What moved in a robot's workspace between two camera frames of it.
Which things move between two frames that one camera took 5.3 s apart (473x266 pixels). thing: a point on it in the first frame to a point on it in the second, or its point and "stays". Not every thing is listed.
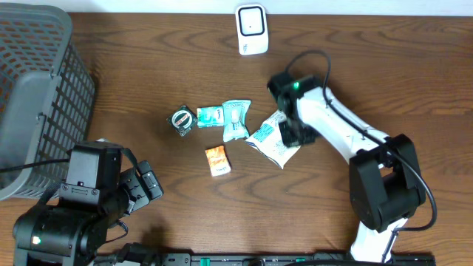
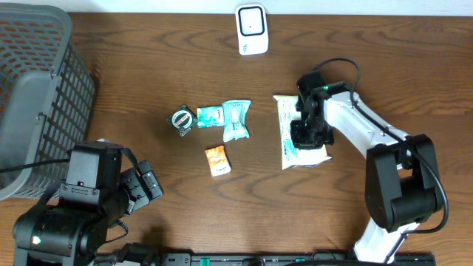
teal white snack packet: (234, 120) stays
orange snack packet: (218, 160) stays
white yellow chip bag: (270, 140) to (290, 155)
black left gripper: (146, 181) stays
